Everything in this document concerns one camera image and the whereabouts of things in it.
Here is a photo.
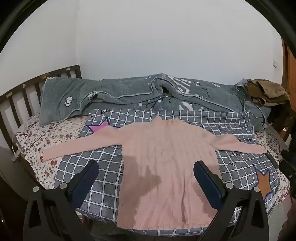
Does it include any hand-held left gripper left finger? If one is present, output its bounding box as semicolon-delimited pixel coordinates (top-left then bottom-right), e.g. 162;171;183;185
23;159;100;241

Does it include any white cable with plug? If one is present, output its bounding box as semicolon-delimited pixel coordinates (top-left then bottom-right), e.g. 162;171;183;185
10;133;25;163

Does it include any brown clothes pile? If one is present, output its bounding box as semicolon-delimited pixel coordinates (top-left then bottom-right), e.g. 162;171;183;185
245;79;290;107

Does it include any dark wooden chair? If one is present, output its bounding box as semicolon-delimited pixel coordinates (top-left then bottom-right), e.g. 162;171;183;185
268;102;292;142

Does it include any black flat bar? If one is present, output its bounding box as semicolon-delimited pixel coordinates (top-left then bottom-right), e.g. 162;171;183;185
265;152;281;171

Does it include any grey checked blanket with stars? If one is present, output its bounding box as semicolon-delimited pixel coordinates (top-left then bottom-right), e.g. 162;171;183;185
54;108;281;237

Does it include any floral bed sheet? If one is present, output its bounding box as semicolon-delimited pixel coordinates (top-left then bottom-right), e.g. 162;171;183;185
15;111;290;214

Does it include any pink knit sweater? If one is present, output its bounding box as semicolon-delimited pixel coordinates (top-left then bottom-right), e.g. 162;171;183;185
43;116;267;231

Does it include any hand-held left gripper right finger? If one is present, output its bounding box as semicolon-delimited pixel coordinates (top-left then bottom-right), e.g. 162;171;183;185
193;160;270;241

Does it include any wooden door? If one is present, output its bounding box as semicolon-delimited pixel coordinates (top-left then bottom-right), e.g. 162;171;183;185
281;37;296;142

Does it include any dark wooden headboard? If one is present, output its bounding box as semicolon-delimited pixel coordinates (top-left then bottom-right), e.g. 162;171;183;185
0;65;82;149

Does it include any grey fleece blanket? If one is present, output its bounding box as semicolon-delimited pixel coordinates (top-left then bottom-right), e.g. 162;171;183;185
39;73;272;131

